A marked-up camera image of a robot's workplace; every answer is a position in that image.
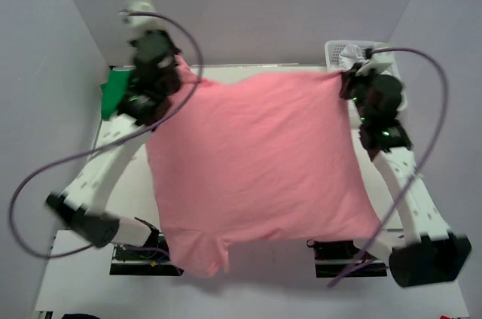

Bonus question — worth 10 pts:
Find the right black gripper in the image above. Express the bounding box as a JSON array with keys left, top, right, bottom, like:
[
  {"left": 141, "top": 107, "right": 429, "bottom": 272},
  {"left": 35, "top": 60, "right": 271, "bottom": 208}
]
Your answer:
[{"left": 338, "top": 63, "right": 379, "bottom": 123}]

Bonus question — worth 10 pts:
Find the pink t shirt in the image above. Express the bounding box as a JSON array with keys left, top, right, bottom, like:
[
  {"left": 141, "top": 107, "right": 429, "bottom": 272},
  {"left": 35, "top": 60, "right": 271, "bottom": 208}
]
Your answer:
[{"left": 145, "top": 59, "right": 380, "bottom": 278}]

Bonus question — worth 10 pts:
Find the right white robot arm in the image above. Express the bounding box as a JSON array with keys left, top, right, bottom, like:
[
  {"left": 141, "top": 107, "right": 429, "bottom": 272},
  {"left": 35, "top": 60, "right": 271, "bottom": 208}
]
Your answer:
[{"left": 340, "top": 70, "right": 471, "bottom": 287}]

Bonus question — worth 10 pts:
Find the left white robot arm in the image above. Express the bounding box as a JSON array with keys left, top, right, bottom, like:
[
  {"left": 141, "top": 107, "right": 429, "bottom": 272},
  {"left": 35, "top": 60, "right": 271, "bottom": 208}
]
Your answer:
[{"left": 46, "top": 29, "right": 182, "bottom": 258}]

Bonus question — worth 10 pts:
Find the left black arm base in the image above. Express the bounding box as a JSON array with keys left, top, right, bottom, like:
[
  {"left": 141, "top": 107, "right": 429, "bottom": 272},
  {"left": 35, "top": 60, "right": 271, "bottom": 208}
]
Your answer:
[{"left": 109, "top": 233, "right": 184, "bottom": 277}]

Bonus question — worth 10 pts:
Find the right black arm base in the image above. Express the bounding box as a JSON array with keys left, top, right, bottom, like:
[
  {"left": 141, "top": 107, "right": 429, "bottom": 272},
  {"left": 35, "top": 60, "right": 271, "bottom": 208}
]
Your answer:
[{"left": 306, "top": 240, "right": 388, "bottom": 278}]

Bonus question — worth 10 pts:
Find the green folded t shirt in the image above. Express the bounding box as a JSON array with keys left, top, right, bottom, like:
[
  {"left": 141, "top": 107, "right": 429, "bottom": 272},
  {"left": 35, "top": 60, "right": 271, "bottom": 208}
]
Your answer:
[{"left": 100, "top": 70, "right": 131, "bottom": 120}]

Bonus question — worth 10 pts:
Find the white crumpled t shirt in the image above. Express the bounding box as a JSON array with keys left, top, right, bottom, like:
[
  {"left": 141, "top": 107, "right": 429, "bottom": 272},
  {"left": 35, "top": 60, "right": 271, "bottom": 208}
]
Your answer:
[{"left": 338, "top": 44, "right": 366, "bottom": 70}]

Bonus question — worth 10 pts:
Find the white plastic basket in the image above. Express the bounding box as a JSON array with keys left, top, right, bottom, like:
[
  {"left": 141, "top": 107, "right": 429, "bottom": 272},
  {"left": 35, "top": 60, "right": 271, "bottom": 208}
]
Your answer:
[{"left": 325, "top": 40, "right": 387, "bottom": 71}]

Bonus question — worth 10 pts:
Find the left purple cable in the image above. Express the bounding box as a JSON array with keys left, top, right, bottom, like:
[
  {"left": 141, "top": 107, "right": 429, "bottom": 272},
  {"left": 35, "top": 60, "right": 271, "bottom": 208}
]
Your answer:
[{"left": 8, "top": 11, "right": 206, "bottom": 259}]

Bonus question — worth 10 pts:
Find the purple cable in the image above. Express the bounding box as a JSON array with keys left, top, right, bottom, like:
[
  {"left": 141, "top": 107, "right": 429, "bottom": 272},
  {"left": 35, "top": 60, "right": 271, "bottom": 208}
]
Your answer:
[
  {"left": 326, "top": 47, "right": 451, "bottom": 289},
  {"left": 8, "top": 11, "right": 206, "bottom": 259}
]

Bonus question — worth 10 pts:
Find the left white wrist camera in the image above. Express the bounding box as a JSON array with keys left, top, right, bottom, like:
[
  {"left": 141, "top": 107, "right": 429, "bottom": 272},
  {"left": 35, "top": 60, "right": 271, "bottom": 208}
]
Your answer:
[{"left": 118, "top": 0, "right": 159, "bottom": 37}]

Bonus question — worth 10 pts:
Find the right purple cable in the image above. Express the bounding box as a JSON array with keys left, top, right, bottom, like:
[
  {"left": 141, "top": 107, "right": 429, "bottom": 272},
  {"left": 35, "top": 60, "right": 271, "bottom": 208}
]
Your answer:
[{"left": 326, "top": 47, "right": 451, "bottom": 289}]

